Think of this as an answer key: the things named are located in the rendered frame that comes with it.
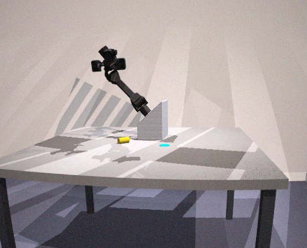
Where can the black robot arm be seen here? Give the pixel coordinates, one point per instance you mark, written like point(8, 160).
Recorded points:
point(138, 102)

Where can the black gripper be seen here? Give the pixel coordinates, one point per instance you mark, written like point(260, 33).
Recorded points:
point(109, 64)

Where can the yellow cylinder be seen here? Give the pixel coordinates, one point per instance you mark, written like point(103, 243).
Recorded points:
point(123, 140)

